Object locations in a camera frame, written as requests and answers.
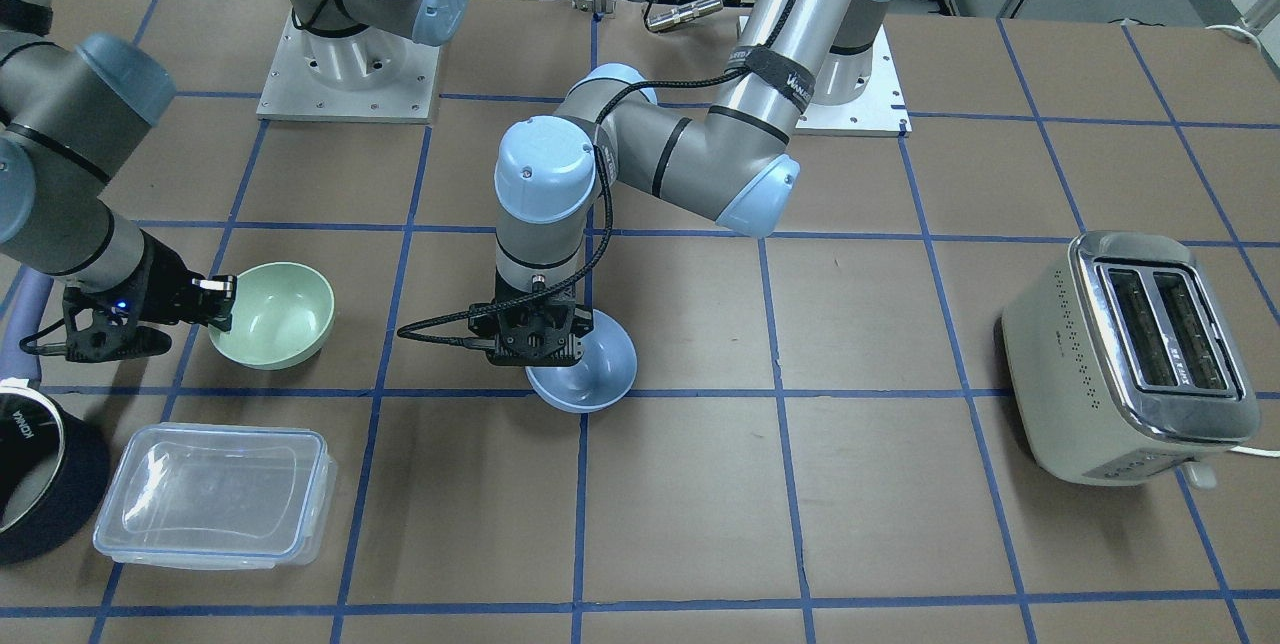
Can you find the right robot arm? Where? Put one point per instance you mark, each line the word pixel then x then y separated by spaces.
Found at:
pixel 97 287

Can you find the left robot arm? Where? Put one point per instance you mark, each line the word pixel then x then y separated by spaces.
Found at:
pixel 731 167

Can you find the clear plastic food container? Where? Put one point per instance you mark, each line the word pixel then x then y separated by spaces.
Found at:
pixel 217 497

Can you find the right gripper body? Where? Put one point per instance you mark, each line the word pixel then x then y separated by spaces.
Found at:
pixel 160 278

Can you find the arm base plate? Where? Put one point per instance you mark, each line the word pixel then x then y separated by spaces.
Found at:
pixel 858 95
pixel 370 77

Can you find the blue bowl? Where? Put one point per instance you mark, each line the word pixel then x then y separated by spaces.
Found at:
pixel 604 375

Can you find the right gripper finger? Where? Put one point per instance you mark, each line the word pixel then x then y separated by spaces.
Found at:
pixel 210 301

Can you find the green bowl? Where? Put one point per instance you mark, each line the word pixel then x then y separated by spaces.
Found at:
pixel 283 314

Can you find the cream toaster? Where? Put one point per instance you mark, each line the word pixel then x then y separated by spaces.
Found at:
pixel 1123 365

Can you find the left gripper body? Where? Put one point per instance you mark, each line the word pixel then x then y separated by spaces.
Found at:
pixel 584 325

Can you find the dark blue saucepan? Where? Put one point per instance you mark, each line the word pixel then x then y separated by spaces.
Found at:
pixel 54 467

